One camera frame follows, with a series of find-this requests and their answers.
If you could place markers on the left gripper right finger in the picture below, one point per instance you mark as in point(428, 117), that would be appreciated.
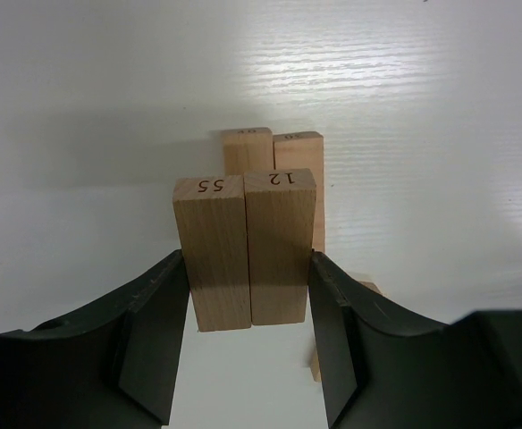
point(384, 366)

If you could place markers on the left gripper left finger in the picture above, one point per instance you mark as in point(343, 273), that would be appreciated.
point(109, 364)

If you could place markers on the plain wood block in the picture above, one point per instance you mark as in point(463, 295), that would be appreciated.
point(210, 214)

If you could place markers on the engraved wood block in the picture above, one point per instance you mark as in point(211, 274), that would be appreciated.
point(248, 150)

